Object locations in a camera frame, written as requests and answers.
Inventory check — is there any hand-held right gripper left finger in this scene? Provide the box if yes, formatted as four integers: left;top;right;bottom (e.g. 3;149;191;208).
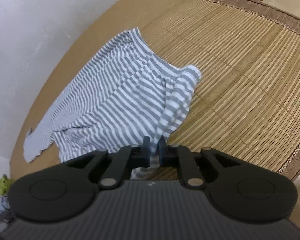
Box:
65;136;150;189

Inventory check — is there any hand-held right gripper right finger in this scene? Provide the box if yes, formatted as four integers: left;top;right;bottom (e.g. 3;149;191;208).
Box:
159;136;240;190

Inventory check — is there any grey white striped garment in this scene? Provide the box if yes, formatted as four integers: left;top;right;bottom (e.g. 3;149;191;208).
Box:
23;29;202;179

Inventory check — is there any green cloth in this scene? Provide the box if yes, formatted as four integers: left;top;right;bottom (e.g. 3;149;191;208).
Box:
0;176;15;195

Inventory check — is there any light blue cloth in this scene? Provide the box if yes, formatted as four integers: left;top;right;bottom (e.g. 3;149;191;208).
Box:
0;196;12;224

